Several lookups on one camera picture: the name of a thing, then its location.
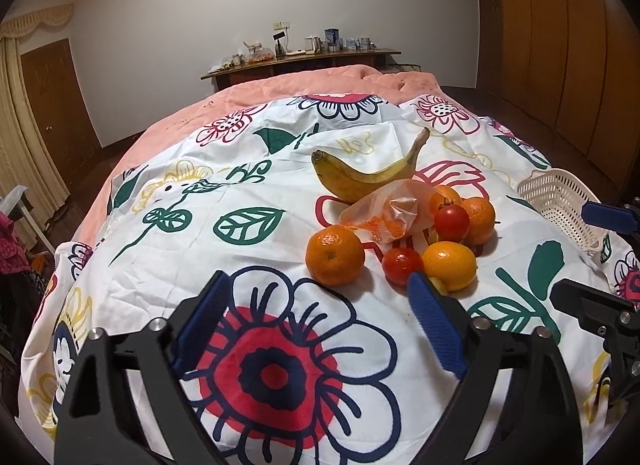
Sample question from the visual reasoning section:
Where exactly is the red tomato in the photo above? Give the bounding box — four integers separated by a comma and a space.
382, 247, 424, 287
434, 204, 470, 242

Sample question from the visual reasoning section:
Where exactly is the large mandarin orange front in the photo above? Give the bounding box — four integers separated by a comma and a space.
305, 226, 366, 287

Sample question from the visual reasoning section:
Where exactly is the wooden wardrobe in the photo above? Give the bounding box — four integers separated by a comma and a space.
465, 0, 639, 203

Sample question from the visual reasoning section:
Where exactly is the wall socket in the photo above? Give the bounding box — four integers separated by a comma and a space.
272, 21, 290, 31

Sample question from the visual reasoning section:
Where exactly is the orange mandarin front right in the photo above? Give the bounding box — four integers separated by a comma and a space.
422, 241, 477, 292

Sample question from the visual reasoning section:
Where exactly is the plastic bag with orange peels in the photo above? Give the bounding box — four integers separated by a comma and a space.
338, 179, 436, 244

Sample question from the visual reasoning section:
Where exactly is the black desk lamp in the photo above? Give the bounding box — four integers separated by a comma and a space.
273, 31, 286, 59

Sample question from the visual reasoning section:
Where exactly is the red tomato upper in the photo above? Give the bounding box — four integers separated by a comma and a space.
434, 204, 470, 242

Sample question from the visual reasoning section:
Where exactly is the small yellow-green fruit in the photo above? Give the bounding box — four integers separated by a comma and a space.
430, 277, 449, 296

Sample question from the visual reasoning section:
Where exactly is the yellow banana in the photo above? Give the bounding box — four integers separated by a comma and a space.
310, 128, 431, 204

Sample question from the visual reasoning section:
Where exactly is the white plastic basket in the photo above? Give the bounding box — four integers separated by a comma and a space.
516, 168, 608, 255

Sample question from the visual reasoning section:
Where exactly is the orange mandarin back right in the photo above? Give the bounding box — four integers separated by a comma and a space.
461, 196, 496, 246

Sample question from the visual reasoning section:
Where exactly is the red clothes pile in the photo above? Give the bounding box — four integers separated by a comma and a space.
0, 213, 30, 275

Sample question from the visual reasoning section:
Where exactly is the red tomato front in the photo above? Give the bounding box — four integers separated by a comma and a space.
382, 247, 424, 287

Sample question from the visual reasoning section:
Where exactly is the wooden desk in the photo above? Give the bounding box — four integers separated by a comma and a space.
201, 48, 401, 92

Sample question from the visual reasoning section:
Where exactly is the pink blanket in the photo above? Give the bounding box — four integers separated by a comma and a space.
70, 63, 444, 249

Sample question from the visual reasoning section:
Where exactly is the clear kettle on desk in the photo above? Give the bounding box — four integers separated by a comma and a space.
304, 35, 321, 55

